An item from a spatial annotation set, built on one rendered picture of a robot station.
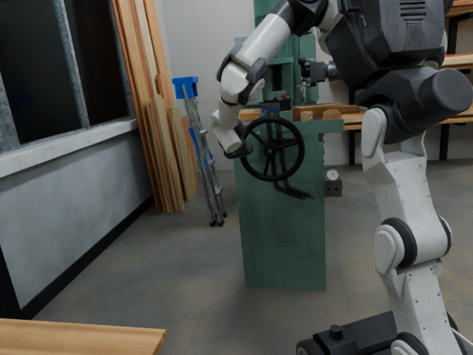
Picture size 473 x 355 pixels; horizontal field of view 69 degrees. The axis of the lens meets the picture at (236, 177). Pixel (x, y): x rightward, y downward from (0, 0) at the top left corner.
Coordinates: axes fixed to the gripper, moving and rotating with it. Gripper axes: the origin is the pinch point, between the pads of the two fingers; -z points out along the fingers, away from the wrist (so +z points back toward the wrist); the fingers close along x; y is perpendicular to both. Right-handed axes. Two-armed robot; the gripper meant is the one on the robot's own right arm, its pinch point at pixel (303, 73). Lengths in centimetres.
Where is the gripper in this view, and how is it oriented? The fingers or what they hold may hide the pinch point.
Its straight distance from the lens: 161.9
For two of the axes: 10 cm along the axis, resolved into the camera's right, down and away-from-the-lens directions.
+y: 2.4, -2.0, 9.5
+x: 0.7, 9.8, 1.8
